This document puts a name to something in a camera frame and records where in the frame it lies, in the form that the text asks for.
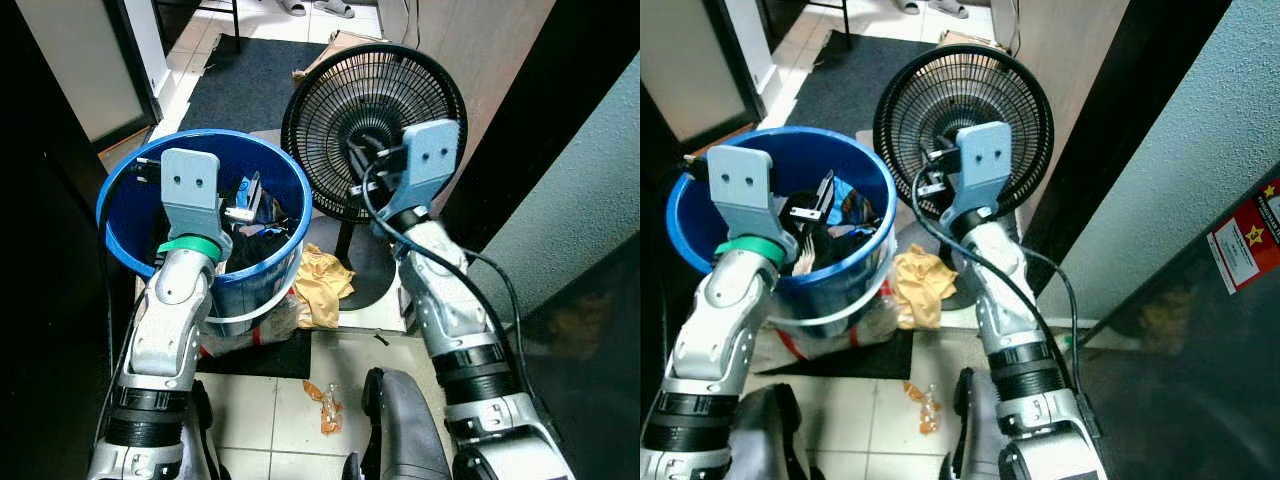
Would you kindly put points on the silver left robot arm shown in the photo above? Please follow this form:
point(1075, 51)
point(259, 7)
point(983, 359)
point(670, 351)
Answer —
point(170, 320)
point(715, 330)

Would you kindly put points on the black standing fan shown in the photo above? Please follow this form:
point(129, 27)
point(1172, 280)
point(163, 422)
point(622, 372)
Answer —
point(330, 90)
point(920, 90)

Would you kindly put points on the blue plastic bucket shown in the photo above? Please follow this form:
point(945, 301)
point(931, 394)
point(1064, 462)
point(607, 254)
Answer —
point(135, 215)
point(690, 225)

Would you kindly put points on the dark grey floor mat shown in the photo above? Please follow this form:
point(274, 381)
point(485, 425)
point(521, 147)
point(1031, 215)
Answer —
point(850, 80)
point(250, 80)

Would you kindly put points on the yellow crumpled cloth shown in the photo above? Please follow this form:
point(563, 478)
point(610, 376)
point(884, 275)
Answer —
point(325, 280)
point(920, 285)

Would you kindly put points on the clear plastic bag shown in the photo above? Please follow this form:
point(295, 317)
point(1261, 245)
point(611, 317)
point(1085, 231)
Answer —
point(255, 335)
point(830, 335)

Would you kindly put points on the brown cardboard piece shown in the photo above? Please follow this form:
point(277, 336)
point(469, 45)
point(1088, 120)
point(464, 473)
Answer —
point(335, 45)
point(965, 40)

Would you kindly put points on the brown wooden door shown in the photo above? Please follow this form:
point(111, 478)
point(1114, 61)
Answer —
point(1070, 60)
point(480, 60)

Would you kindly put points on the small black floor mat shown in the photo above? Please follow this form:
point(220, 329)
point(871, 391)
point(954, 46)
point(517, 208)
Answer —
point(870, 360)
point(260, 362)

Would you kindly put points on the grey slipper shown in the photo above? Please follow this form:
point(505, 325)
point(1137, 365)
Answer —
point(335, 8)
point(292, 7)
point(947, 8)
point(907, 6)

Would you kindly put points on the frosted glass door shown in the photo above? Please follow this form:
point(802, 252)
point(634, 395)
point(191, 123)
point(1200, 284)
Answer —
point(80, 60)
point(690, 70)

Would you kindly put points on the orange plastic wrapper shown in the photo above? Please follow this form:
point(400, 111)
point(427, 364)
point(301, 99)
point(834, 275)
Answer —
point(325, 405)
point(925, 405)

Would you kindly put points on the grey left robot leg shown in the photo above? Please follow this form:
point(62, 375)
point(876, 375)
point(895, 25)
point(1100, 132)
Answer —
point(195, 440)
point(770, 440)

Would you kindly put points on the grey robot leg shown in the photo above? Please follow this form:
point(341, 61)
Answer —
point(195, 440)
point(405, 430)
point(970, 430)
point(770, 440)

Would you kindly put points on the grey right robot leg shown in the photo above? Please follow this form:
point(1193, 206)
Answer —
point(970, 430)
point(405, 430)

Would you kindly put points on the red white sticker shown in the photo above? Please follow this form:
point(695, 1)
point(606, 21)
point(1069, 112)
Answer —
point(1245, 245)

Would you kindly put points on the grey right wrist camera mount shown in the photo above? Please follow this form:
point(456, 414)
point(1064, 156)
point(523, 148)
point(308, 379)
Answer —
point(985, 160)
point(432, 155)

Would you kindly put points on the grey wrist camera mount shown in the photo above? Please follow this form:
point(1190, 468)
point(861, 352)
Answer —
point(745, 185)
point(190, 185)
point(985, 160)
point(432, 155)

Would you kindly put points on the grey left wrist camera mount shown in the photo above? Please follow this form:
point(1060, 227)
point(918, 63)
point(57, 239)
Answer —
point(190, 185)
point(745, 185)

